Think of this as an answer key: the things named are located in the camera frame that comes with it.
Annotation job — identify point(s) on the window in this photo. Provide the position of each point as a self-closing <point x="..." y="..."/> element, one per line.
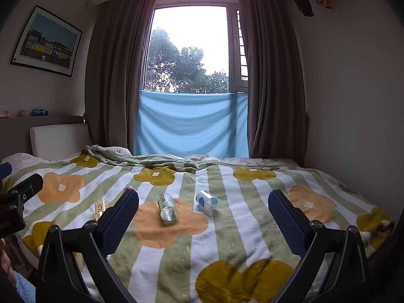
<point x="189" y="44"/>

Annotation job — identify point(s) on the light blue fuzzy cloth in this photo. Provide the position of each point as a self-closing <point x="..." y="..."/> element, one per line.
<point x="23" y="288"/>

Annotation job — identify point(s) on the clear cup green label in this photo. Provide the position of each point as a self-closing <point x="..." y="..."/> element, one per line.
<point x="167" y="210"/>

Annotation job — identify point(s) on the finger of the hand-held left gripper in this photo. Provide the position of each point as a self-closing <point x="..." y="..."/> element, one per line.
<point x="4" y="169"/>
<point x="26" y="186"/>

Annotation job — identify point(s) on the pink box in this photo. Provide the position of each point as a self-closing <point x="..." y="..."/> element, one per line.
<point x="3" y="111"/>

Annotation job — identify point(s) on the clear cup blue label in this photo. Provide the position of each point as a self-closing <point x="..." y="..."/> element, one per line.
<point x="206" y="200"/>

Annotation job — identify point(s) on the person's left hand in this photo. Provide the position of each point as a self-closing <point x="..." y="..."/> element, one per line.
<point x="11" y="276"/>

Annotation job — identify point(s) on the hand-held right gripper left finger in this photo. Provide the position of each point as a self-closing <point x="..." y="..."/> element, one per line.
<point x="122" y="222"/>

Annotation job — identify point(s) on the small orange figurine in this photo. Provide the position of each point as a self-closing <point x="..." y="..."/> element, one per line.
<point x="22" y="113"/>

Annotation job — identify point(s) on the brown curtain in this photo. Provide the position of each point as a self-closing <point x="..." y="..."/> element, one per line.
<point x="116" y="79"/>
<point x="274" y="85"/>

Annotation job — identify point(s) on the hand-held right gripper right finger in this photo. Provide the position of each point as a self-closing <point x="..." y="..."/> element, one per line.
<point x="288" y="224"/>

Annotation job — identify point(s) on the clear cup red rim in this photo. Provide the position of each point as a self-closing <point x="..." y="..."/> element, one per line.
<point x="129" y="189"/>

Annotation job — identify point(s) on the clear cup yellow label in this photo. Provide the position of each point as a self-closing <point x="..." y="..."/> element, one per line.
<point x="101" y="210"/>

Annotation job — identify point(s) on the floral striped blanket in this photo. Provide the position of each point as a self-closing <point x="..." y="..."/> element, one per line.
<point x="240" y="227"/>

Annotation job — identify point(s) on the light blue hanging cloth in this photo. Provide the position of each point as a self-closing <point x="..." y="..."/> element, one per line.
<point x="189" y="126"/>

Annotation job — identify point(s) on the framed wall picture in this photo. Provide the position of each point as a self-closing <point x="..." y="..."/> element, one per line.
<point x="47" y="42"/>

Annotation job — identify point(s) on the white headboard cushion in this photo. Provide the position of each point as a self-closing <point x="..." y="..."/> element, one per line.
<point x="60" y="140"/>

